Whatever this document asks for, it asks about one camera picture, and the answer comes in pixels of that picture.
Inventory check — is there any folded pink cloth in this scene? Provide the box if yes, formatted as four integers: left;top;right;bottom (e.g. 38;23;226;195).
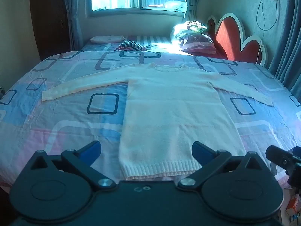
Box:
90;35;126;44

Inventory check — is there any orange box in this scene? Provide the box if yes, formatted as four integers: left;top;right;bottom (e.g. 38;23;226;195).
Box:
286;196;300;214

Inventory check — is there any striped bed sheet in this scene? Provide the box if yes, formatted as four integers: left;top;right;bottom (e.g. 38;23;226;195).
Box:
82;35;180;53

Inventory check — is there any dark hanging cable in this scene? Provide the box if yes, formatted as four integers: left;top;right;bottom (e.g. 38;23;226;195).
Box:
256;0;281;31

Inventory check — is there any white pillow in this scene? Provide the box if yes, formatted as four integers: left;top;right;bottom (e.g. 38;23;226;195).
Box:
171;23;195;43

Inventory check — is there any striped cloth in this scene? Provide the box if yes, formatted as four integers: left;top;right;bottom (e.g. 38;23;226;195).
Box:
115;41;148;52

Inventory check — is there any patterned bed sheet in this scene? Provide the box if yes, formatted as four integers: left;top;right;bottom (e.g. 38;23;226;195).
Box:
0;50;301;190

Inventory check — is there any colourful patterned cloth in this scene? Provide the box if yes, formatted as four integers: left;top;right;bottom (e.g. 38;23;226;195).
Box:
187;21;209;34

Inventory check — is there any purple striped pillow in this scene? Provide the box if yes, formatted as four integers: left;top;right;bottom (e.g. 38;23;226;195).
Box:
173;33;217;54

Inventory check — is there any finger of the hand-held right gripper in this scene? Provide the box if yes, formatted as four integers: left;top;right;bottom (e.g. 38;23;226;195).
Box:
266;145;301;189

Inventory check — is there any dark wooden wardrobe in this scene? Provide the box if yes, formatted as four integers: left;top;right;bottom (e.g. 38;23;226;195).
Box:
29;0;71;61

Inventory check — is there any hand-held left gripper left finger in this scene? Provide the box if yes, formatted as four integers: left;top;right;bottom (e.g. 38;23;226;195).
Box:
30;140;117;192

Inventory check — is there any red and white headboard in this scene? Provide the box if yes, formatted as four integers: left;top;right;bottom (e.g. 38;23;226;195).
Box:
206;13;269;68

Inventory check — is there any cream knit sweater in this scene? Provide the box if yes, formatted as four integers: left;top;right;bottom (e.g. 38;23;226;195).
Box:
42;63;273;180

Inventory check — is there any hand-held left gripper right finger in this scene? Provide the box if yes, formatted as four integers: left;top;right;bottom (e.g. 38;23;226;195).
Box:
177;141;265;192

